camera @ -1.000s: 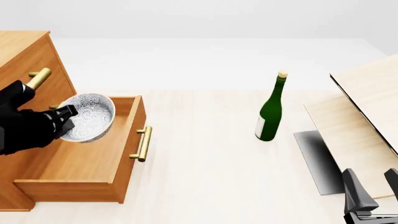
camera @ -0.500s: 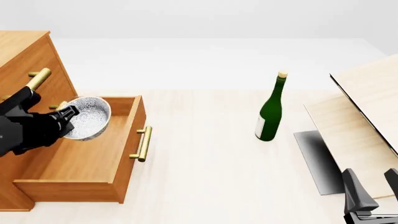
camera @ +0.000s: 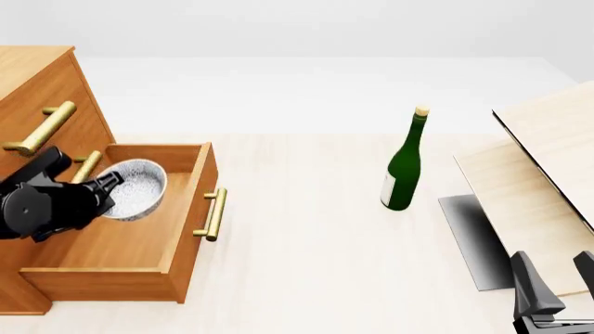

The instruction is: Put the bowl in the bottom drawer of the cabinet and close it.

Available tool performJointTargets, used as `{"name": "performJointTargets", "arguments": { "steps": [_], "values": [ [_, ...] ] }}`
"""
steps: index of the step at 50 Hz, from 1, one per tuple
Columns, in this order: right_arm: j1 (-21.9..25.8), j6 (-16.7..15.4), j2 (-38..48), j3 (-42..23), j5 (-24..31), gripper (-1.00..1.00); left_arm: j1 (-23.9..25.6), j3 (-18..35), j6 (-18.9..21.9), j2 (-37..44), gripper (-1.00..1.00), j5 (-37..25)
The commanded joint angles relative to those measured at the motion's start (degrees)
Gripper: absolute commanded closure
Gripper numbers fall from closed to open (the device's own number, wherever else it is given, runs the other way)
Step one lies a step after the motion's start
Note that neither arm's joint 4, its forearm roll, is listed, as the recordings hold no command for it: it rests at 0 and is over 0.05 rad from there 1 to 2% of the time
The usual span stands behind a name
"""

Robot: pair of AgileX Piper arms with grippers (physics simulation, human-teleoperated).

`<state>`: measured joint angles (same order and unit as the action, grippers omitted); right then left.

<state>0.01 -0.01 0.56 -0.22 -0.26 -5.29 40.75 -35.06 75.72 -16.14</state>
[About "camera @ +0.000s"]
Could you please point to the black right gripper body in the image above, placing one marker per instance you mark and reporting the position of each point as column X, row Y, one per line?
column 557, row 325

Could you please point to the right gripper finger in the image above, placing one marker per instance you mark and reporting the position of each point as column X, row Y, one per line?
column 533, row 288
column 585, row 266

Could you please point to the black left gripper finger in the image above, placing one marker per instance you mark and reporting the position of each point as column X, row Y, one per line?
column 110, row 181

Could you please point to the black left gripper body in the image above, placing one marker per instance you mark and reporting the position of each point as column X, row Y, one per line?
column 95, row 202

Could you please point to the black patterned bowl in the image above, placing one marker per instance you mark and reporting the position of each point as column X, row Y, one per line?
column 139, row 188

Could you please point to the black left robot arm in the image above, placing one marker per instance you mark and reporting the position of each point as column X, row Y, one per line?
column 28, row 208

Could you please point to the open wooden drawer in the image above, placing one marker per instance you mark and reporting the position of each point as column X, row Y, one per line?
column 120, row 243

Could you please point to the wooden cabinet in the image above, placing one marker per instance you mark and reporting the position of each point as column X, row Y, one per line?
column 28, row 59

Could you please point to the pale wooden rack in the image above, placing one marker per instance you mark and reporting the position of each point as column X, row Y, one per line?
column 543, row 167

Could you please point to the green wine bottle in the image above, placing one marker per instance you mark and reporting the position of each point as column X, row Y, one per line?
column 403, row 174

